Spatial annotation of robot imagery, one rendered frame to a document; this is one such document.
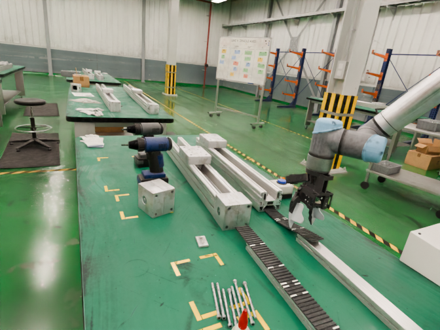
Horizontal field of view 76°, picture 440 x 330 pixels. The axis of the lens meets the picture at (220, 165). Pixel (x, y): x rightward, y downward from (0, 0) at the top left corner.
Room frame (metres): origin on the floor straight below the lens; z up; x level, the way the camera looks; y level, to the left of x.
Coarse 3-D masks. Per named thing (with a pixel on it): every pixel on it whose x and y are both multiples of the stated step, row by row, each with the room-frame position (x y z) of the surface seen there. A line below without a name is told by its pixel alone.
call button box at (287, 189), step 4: (272, 180) 1.19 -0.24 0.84; (276, 180) 1.20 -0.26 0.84; (276, 184) 1.15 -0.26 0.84; (280, 184) 1.15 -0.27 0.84; (284, 184) 1.15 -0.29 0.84; (288, 184) 1.16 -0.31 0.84; (280, 188) 1.12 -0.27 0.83; (284, 188) 1.13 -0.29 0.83; (288, 188) 1.14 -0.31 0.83; (292, 188) 1.15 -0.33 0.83; (284, 192) 1.13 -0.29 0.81; (288, 192) 1.14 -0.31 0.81; (292, 192) 1.15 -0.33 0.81; (284, 196) 1.13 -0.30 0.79; (288, 196) 1.14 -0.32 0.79
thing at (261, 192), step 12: (216, 156) 1.40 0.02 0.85; (228, 156) 1.44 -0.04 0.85; (216, 168) 1.39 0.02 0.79; (228, 168) 1.28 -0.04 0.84; (240, 168) 1.30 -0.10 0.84; (252, 168) 1.25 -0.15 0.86; (228, 180) 1.25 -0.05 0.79; (240, 180) 1.14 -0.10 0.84; (252, 180) 1.10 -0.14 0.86; (264, 180) 1.11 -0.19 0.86; (252, 192) 1.04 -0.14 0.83; (264, 192) 0.99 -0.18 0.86; (276, 192) 1.02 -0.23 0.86; (252, 204) 1.03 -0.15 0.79; (264, 204) 1.00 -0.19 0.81; (276, 204) 1.02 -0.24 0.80
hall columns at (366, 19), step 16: (176, 0) 11.03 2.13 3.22; (352, 0) 4.17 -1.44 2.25; (368, 0) 3.92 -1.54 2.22; (176, 16) 11.04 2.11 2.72; (352, 16) 4.18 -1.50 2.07; (368, 16) 3.96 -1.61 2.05; (176, 32) 11.06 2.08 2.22; (368, 32) 3.99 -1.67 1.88; (176, 48) 11.07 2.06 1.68; (336, 48) 4.14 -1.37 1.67; (352, 48) 3.91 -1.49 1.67; (368, 48) 4.03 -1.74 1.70; (336, 64) 4.15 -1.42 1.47; (352, 64) 3.93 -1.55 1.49; (336, 80) 4.19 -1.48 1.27; (352, 80) 3.96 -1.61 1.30; (336, 96) 3.95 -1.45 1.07; (352, 96) 3.97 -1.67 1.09; (320, 112) 4.14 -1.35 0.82; (336, 112) 3.90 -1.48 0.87; (352, 112) 4.01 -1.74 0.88; (336, 160) 3.97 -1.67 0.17
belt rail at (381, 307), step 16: (304, 240) 0.78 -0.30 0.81; (320, 256) 0.72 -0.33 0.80; (336, 256) 0.71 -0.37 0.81; (336, 272) 0.66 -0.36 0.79; (352, 272) 0.65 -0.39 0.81; (352, 288) 0.61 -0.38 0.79; (368, 288) 0.59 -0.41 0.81; (368, 304) 0.56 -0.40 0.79; (384, 304) 0.54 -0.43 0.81; (384, 320) 0.51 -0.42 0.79; (400, 320) 0.50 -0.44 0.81
